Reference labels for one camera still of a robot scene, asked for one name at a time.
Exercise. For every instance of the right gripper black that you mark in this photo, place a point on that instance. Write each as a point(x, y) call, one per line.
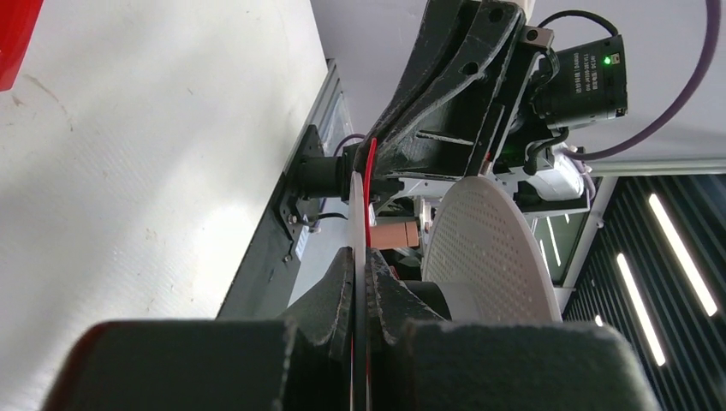
point(463, 82)

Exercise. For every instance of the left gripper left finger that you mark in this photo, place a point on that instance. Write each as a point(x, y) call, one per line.
point(323, 313)

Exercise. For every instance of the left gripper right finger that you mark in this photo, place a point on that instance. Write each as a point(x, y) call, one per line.
point(393, 302)

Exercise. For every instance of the white translucent cable spool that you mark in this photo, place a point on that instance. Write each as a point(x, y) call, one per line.
point(483, 257)

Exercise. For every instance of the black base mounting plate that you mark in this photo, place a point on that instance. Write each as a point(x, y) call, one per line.
point(266, 277)

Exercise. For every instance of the red two-compartment bin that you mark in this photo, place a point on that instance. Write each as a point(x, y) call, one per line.
point(18, 20)

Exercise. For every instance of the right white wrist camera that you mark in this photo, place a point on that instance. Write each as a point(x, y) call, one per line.
point(557, 178)

